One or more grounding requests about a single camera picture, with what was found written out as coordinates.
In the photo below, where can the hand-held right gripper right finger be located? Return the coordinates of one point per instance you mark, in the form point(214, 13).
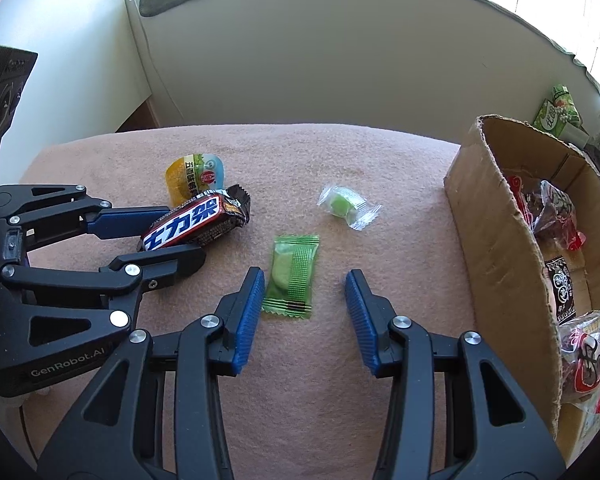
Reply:
point(360, 310)

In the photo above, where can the yellow jelly cup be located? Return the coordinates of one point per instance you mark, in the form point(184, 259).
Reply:
point(190, 175)

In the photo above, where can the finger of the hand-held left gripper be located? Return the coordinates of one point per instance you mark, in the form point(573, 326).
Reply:
point(125, 220)
point(165, 265)

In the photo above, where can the clear bread slice packet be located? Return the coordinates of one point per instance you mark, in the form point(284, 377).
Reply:
point(595, 430)

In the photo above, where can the green drink carton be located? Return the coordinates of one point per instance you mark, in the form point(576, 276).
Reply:
point(570, 107)

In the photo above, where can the chocolate bar dark wrapper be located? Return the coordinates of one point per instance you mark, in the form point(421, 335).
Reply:
point(195, 222)

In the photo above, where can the white cabinet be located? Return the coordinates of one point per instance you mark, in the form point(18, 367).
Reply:
point(80, 85)

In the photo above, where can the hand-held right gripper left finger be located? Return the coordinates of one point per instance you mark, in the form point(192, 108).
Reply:
point(247, 310)

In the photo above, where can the small white box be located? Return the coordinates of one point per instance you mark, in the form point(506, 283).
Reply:
point(576, 135)

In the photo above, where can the cardboard box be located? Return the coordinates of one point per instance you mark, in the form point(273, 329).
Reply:
point(500, 260)

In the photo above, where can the red dried fruit packet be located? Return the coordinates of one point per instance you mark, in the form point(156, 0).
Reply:
point(587, 365)
point(555, 210)

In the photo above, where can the clear wrapped green candy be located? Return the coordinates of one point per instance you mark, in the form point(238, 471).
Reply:
point(340, 204)

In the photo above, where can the light green wafer packet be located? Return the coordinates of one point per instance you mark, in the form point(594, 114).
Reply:
point(292, 280)

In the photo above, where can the black label snack packet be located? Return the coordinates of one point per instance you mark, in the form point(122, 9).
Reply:
point(562, 285)

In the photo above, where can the green tissue box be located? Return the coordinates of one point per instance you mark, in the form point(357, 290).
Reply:
point(544, 117)

